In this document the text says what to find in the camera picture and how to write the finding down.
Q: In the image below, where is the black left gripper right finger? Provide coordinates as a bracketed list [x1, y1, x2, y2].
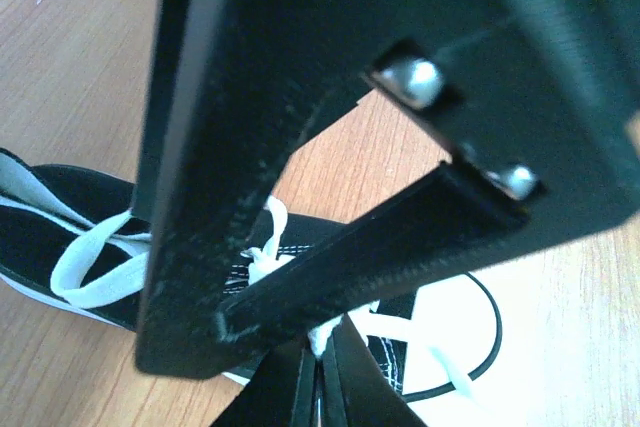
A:
[319, 316, 424, 427]

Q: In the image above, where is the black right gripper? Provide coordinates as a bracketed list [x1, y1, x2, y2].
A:
[164, 0, 640, 268]

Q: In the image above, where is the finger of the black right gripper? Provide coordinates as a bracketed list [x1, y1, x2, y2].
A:
[133, 0, 350, 379]
[215, 163, 528, 347]

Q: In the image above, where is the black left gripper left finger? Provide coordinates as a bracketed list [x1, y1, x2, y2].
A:
[212, 339, 316, 427]

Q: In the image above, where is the white shoelace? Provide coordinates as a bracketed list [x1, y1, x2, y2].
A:
[49, 195, 481, 408]

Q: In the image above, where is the black canvas sneaker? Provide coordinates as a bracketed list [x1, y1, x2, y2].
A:
[1, 151, 503, 403]

